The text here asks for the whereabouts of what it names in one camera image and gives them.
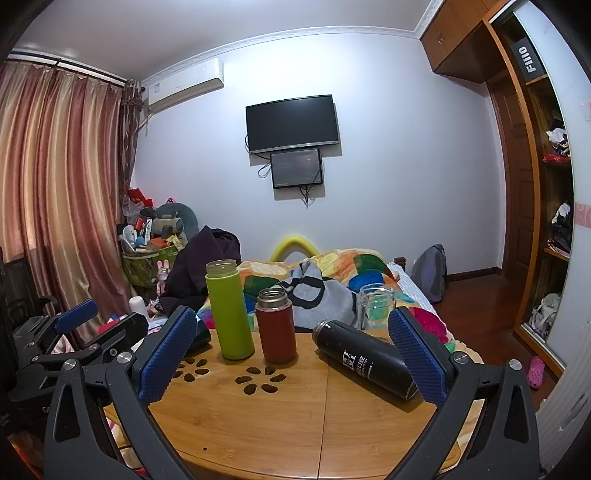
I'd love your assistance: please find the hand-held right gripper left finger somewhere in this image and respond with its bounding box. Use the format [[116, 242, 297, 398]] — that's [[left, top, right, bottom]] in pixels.
[[43, 306, 199, 480]]

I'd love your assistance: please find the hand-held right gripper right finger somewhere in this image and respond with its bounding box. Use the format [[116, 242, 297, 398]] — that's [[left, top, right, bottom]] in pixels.
[[383, 306, 542, 480]]

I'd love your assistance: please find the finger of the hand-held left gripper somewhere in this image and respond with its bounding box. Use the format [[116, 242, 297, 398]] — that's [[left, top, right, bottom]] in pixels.
[[13, 299, 100, 358], [10, 313, 149, 403]]

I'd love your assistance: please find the black cup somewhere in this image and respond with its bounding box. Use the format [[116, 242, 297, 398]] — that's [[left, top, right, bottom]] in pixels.
[[312, 318, 419, 401]]

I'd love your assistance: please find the clear glass cup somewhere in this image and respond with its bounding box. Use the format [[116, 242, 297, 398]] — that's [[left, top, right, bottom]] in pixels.
[[356, 284, 398, 332]]

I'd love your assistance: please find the green cup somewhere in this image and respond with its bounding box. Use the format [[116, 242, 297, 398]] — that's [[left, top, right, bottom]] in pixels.
[[205, 259, 256, 361]]

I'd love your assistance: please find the red cup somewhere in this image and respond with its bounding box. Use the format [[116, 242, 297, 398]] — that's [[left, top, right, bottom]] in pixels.
[[255, 287, 297, 365]]

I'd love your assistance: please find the black chair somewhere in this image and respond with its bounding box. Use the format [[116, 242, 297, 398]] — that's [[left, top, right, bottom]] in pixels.
[[0, 258, 61, 342]]

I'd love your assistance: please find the green storage basket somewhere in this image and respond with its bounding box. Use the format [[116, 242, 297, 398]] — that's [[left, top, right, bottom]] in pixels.
[[122, 244, 178, 289]]

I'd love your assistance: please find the grey backpack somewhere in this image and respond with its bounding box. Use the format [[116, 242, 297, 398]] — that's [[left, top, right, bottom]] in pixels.
[[410, 244, 448, 304]]

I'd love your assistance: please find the dark purple jacket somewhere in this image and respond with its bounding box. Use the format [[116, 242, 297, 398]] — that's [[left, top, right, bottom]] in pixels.
[[159, 225, 242, 319]]

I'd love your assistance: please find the colourful patchwork blanket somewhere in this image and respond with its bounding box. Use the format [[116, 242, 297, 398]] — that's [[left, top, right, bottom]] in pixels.
[[198, 249, 455, 356]]

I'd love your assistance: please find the grey cloth with black print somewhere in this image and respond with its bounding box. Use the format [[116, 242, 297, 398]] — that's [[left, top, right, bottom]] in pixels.
[[272, 262, 352, 329]]

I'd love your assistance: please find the pink clog shoe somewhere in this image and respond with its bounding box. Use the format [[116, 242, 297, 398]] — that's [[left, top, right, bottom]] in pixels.
[[527, 355, 546, 391]]

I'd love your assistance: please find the grey plush toy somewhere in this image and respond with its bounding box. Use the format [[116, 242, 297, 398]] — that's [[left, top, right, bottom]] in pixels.
[[152, 202, 200, 236]]

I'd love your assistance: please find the pink striped curtain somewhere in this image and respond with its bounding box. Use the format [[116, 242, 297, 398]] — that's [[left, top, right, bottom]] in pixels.
[[0, 60, 145, 324]]

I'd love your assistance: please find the red plastic bag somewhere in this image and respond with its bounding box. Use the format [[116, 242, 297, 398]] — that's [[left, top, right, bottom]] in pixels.
[[127, 187, 154, 209]]

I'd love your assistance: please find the grey bag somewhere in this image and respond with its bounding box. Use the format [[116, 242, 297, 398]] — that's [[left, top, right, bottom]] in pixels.
[[531, 293, 561, 330]]

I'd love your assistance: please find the yellow foam tube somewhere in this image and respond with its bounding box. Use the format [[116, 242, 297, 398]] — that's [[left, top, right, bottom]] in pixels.
[[270, 235, 319, 261]]

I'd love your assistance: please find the wooden door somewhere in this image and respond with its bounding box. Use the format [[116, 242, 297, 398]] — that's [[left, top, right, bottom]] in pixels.
[[487, 74, 536, 278]]

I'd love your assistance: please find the small black monitor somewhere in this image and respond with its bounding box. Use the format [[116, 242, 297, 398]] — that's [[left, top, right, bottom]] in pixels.
[[270, 148, 324, 190]]

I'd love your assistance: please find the wooden wardrobe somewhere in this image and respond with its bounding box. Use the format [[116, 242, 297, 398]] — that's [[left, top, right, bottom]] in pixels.
[[420, 0, 591, 379]]

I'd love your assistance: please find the white air conditioner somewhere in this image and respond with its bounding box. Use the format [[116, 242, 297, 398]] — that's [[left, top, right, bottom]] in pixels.
[[141, 58, 225, 114]]

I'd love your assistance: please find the black wardrobe sign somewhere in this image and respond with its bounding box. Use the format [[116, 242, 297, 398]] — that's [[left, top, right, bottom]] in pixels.
[[512, 39, 533, 77]]

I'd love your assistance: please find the black wall television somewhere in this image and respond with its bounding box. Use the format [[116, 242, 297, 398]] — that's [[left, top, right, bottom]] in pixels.
[[245, 95, 341, 155]]

